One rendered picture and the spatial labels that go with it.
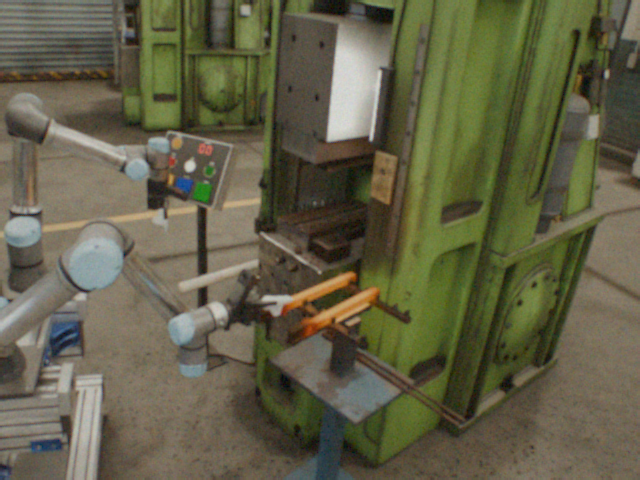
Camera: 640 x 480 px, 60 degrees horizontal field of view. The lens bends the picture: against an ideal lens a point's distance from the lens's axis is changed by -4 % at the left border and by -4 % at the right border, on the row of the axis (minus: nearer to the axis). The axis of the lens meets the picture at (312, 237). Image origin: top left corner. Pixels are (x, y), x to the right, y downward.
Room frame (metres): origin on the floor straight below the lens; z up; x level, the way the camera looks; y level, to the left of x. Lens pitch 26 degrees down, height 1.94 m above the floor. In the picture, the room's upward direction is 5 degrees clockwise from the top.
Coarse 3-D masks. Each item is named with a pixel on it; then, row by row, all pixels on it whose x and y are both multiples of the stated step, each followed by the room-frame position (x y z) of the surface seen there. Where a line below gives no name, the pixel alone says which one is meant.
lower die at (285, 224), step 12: (336, 204) 2.32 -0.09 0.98; (348, 204) 2.31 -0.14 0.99; (360, 204) 2.30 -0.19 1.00; (288, 216) 2.15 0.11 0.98; (300, 216) 2.13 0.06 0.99; (312, 216) 2.13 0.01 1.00; (336, 216) 2.14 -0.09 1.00; (360, 216) 2.19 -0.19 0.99; (276, 228) 2.12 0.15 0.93; (288, 228) 2.07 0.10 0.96; (300, 228) 2.01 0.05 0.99; (312, 228) 2.03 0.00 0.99; (336, 228) 2.07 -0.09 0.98; (348, 228) 2.12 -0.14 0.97; (300, 240) 2.01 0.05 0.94
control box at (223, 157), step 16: (192, 144) 2.39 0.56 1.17; (208, 144) 2.36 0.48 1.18; (224, 144) 2.34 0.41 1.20; (176, 160) 2.37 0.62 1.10; (192, 160) 2.34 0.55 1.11; (208, 160) 2.32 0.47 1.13; (224, 160) 2.30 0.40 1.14; (176, 176) 2.33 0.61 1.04; (192, 176) 2.30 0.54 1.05; (208, 176) 2.28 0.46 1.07; (224, 176) 2.28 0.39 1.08; (192, 192) 2.27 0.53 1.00; (224, 192) 2.28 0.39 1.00
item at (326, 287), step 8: (336, 280) 1.67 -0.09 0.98; (344, 280) 1.67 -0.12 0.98; (312, 288) 1.60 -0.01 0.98; (320, 288) 1.61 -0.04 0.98; (328, 288) 1.62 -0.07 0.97; (296, 296) 1.54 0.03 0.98; (304, 296) 1.55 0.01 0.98; (312, 296) 1.57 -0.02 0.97; (288, 304) 1.49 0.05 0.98; (296, 304) 1.52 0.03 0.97; (264, 312) 1.43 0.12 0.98; (256, 320) 1.42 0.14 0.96; (264, 320) 1.43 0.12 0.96
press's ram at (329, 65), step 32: (288, 32) 2.13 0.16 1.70; (320, 32) 2.00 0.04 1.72; (352, 32) 1.98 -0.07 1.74; (384, 32) 2.09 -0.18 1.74; (288, 64) 2.12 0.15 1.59; (320, 64) 1.99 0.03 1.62; (352, 64) 1.99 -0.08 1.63; (384, 64) 2.10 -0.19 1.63; (288, 96) 2.11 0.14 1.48; (320, 96) 1.98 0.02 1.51; (352, 96) 2.01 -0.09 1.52; (320, 128) 1.97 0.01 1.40; (352, 128) 2.02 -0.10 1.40
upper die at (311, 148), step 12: (288, 132) 2.10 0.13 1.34; (300, 132) 2.05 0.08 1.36; (288, 144) 2.09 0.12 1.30; (300, 144) 2.04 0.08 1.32; (312, 144) 1.99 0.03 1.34; (324, 144) 2.00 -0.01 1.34; (336, 144) 2.04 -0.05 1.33; (348, 144) 2.08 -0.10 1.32; (360, 144) 2.12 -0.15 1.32; (300, 156) 2.04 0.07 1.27; (312, 156) 1.99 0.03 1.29; (324, 156) 2.00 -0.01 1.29; (336, 156) 2.04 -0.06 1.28; (348, 156) 2.09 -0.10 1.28
